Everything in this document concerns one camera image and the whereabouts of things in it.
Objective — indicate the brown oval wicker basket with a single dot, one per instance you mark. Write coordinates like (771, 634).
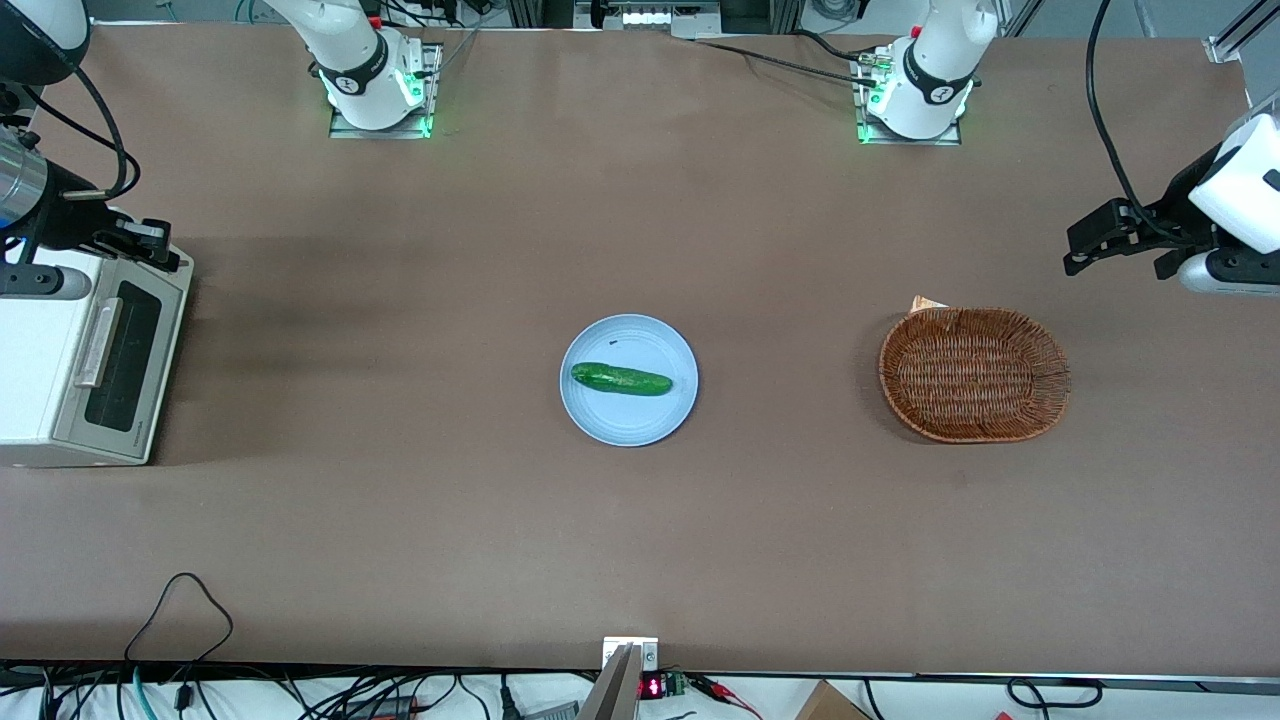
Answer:
(975, 375)

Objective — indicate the green cucumber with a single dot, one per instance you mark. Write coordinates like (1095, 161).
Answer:
(620, 379)

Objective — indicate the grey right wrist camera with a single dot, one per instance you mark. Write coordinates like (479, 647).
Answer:
(45, 283)

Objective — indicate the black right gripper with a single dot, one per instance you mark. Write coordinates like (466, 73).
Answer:
(70, 214)

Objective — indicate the brown cardboard box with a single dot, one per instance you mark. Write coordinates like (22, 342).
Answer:
(830, 705)

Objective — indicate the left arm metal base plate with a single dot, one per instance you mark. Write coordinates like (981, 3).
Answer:
(870, 135)

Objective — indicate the beige paper tag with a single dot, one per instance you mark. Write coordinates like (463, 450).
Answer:
(925, 303)

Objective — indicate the red black alligator clips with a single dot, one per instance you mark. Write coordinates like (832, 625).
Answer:
(725, 692)

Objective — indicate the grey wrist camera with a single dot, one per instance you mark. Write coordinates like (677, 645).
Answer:
(45, 283)
(1230, 272)

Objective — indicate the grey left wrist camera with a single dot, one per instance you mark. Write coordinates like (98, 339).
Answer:
(1230, 272)

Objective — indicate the red digit display module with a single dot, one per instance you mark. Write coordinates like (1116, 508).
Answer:
(655, 687)

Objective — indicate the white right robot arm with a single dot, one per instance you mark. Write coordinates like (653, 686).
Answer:
(360, 60)

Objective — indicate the light blue round plate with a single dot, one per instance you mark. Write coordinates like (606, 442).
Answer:
(630, 415)

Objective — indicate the white toaster oven body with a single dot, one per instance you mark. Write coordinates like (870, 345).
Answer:
(30, 380)

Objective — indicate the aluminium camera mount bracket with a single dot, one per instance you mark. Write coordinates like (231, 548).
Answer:
(625, 660)

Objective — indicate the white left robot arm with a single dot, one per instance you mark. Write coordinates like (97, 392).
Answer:
(935, 60)

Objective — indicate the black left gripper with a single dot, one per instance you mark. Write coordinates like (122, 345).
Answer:
(1176, 207)

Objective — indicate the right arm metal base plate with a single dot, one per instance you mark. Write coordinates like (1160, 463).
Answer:
(345, 128)

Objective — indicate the aluminium frame profile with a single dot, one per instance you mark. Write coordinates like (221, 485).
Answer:
(1240, 30)

